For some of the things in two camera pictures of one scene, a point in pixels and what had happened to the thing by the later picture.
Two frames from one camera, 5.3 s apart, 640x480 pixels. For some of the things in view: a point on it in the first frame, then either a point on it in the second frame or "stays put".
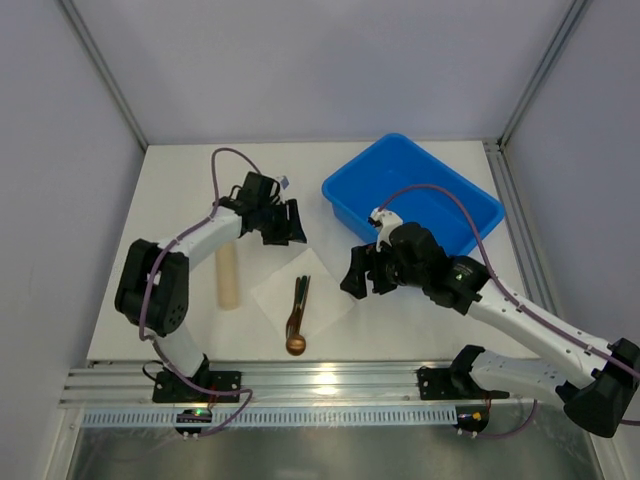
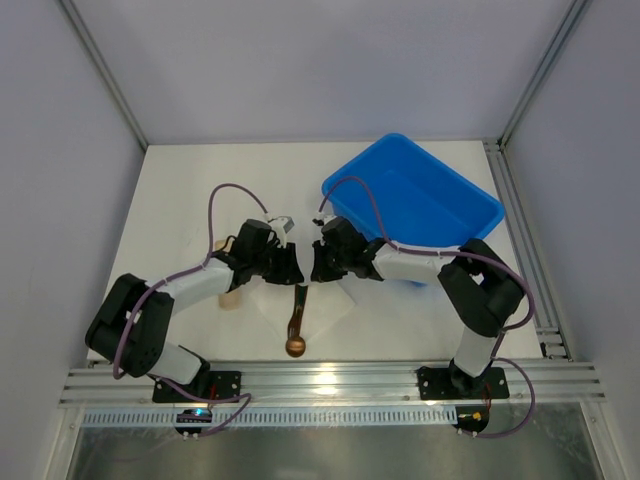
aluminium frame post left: (89, 45) stays put
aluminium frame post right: (557, 43) stays put
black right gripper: (375, 270) → (331, 260)
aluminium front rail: (276, 384) stays put
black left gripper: (279, 223) → (278, 262)
